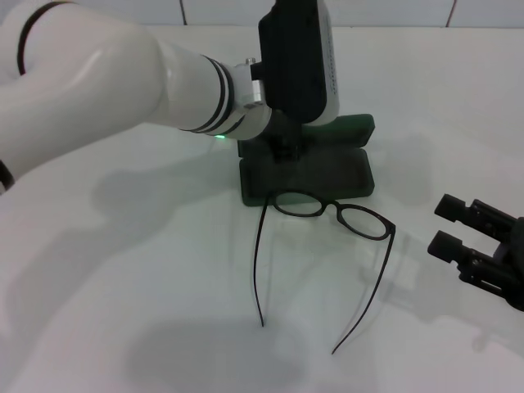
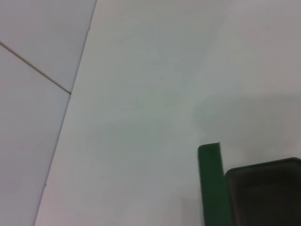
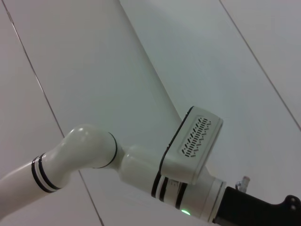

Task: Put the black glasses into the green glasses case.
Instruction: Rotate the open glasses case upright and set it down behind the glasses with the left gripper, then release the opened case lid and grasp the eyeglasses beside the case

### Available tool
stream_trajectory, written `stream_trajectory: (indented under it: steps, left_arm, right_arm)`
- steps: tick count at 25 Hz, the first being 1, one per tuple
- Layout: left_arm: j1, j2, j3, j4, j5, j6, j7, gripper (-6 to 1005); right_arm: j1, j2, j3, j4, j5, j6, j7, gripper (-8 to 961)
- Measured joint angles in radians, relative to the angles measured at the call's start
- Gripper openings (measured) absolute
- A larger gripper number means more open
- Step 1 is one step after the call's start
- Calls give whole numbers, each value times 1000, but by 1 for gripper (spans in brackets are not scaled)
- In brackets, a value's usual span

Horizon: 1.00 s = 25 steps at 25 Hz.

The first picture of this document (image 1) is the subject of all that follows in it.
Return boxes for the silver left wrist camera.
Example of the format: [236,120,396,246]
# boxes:
[256,0,343,127]

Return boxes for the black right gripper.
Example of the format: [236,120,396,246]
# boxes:
[427,193,524,313]

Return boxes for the green glasses case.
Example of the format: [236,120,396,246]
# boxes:
[237,113,376,207]

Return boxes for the black glasses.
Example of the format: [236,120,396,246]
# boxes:
[252,188,398,355]

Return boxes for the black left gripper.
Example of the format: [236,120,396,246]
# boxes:
[261,108,308,164]

